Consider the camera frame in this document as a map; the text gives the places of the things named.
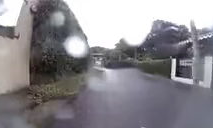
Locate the grey asphalt road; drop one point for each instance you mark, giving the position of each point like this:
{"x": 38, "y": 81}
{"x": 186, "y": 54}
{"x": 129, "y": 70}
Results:
{"x": 134, "y": 100}

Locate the green hedge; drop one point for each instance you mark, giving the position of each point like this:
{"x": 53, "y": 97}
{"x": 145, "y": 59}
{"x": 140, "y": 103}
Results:
{"x": 155, "y": 66}

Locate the grass verge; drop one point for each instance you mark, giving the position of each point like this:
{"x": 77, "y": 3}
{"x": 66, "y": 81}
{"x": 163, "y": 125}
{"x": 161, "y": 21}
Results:
{"x": 57, "y": 87}

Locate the tall dark green trees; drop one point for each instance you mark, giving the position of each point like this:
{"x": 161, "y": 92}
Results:
{"x": 54, "y": 43}

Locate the white gate with pillars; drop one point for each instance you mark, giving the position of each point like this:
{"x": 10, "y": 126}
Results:
{"x": 194, "y": 70}

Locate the pale utility pole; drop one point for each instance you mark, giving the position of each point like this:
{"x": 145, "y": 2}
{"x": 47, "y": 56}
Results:
{"x": 194, "y": 50}

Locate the pale concrete wall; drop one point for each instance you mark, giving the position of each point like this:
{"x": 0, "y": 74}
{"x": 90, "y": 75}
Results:
{"x": 10, "y": 63}

